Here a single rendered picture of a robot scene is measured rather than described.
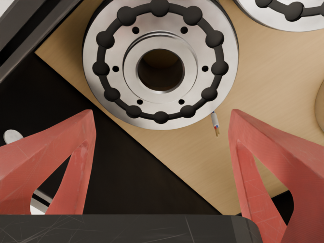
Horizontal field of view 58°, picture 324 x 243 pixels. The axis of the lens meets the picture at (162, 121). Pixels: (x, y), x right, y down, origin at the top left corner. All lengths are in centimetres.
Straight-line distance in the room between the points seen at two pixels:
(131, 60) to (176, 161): 13
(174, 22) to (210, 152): 14
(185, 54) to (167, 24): 2
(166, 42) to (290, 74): 11
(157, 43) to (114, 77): 4
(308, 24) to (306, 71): 6
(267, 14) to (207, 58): 4
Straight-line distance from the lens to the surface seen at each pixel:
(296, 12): 20
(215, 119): 21
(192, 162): 28
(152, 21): 18
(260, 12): 19
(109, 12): 18
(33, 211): 60
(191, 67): 19
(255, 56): 23
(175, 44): 18
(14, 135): 18
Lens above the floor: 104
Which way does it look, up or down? 55 degrees down
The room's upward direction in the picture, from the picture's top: 179 degrees counter-clockwise
